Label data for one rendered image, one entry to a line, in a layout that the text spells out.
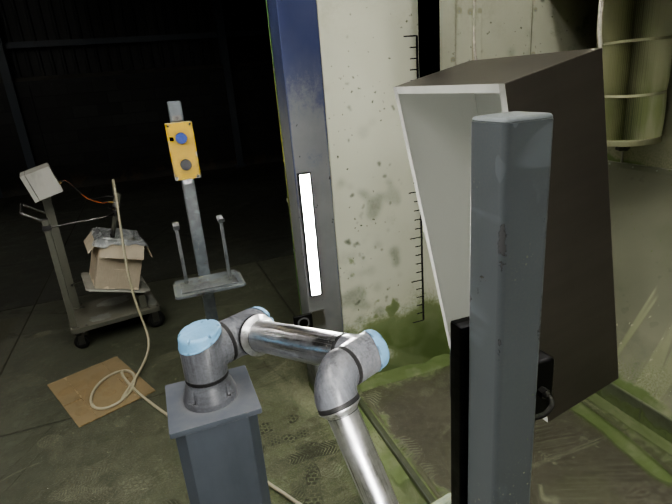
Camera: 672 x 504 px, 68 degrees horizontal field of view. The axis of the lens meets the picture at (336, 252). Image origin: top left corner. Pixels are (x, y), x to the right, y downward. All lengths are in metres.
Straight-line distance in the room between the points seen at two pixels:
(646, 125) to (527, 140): 2.45
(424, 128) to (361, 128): 0.52
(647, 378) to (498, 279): 2.36
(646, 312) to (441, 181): 1.29
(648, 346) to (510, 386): 2.33
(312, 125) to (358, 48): 0.41
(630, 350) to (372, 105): 1.73
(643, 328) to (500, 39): 1.59
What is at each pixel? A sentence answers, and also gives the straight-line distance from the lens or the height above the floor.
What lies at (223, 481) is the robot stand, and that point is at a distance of 1.96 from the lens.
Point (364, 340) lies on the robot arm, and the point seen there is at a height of 1.00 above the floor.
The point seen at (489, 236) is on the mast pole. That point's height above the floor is 1.54.
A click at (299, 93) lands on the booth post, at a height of 1.63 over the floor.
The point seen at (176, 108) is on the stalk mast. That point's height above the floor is 1.61.
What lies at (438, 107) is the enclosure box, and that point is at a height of 1.54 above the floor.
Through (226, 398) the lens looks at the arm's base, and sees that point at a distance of 1.84.
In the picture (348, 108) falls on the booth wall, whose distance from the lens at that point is 2.44.
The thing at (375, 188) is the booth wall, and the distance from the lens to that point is 2.54.
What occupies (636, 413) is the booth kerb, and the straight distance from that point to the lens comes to 2.83.
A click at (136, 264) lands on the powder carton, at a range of 3.90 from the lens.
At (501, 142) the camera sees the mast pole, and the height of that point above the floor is 1.62.
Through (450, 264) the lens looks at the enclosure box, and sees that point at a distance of 2.24.
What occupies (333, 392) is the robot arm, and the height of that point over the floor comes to 0.94.
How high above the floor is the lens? 1.68
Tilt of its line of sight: 19 degrees down
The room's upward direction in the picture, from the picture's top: 5 degrees counter-clockwise
